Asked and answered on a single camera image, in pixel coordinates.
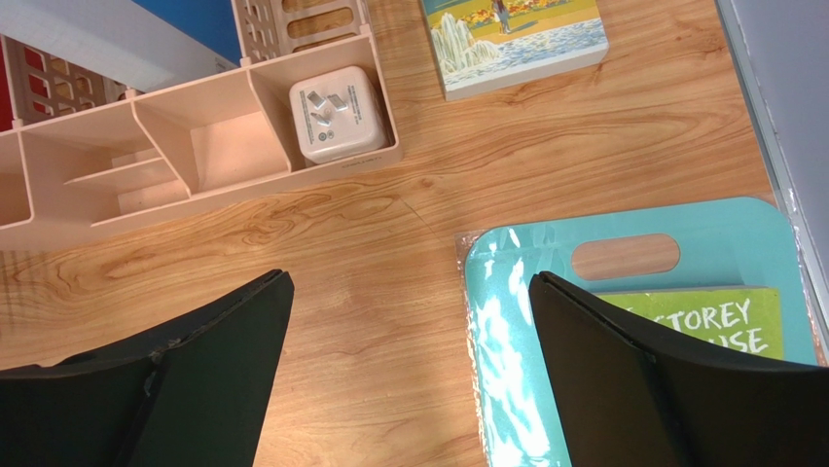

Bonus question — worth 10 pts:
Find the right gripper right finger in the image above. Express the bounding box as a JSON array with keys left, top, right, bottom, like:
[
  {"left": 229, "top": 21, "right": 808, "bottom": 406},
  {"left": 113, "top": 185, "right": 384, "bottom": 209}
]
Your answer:
[{"left": 528, "top": 272, "right": 828, "bottom": 466}]

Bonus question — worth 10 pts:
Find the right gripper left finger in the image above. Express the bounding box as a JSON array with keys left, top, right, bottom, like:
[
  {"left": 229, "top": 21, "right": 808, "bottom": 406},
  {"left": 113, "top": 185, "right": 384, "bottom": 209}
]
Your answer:
[{"left": 1, "top": 270, "right": 295, "bottom": 466}]

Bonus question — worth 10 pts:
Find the green storey treehouse book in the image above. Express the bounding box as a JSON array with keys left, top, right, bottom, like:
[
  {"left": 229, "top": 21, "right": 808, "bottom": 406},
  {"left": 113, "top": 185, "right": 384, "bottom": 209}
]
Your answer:
[{"left": 598, "top": 286, "right": 784, "bottom": 360}]

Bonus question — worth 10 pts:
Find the teal cutting board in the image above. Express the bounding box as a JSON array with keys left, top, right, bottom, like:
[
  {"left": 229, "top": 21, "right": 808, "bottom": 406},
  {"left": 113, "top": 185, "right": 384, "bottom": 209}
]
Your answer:
[{"left": 455, "top": 198, "right": 827, "bottom": 466}]

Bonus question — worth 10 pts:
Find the white power adapter cube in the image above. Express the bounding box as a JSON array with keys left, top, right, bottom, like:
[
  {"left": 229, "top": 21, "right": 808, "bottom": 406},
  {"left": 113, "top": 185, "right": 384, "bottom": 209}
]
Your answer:
[{"left": 289, "top": 66, "right": 390, "bottom": 164}]

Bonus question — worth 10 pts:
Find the pink desk file organizer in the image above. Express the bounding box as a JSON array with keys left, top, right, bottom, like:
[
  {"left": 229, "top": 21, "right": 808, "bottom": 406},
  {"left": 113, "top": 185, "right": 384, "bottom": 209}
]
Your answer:
[{"left": 1, "top": 1, "right": 403, "bottom": 251}]

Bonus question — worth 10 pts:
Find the red folder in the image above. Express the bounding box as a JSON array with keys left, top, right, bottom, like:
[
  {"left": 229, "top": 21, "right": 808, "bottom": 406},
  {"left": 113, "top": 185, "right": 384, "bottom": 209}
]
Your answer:
[{"left": 0, "top": 47, "right": 14, "bottom": 132}]

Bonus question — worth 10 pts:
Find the blue folder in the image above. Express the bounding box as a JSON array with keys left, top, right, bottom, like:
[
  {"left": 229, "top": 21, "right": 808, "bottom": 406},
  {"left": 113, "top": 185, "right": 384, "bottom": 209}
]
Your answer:
[{"left": 1, "top": 0, "right": 241, "bottom": 92}]

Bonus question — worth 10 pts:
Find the illustrated book back right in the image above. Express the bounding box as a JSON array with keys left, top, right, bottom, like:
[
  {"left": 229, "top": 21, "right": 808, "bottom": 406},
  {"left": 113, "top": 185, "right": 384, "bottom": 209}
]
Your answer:
[{"left": 420, "top": 0, "right": 609, "bottom": 101}]

